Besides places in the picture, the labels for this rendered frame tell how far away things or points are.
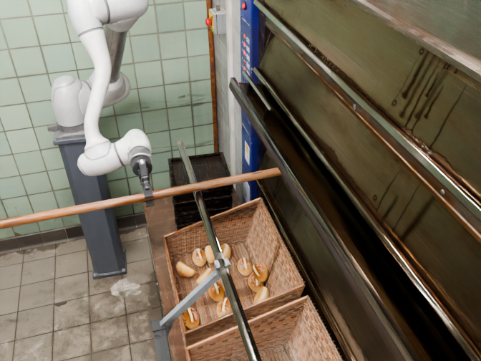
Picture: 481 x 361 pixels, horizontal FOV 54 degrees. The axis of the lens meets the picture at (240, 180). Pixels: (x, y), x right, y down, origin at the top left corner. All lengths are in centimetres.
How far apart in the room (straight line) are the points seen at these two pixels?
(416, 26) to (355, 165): 41
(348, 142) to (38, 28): 185
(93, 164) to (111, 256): 115
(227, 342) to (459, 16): 135
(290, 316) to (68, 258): 184
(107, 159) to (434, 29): 133
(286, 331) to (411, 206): 95
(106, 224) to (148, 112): 71
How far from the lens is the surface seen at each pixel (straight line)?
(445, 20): 98
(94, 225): 284
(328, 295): 167
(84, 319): 294
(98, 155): 193
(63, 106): 244
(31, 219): 172
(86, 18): 197
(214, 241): 153
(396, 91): 108
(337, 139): 137
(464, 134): 93
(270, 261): 210
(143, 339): 277
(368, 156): 125
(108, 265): 305
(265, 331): 188
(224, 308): 203
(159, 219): 254
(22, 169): 312
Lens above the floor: 224
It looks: 37 degrees down
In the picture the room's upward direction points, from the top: 1 degrees counter-clockwise
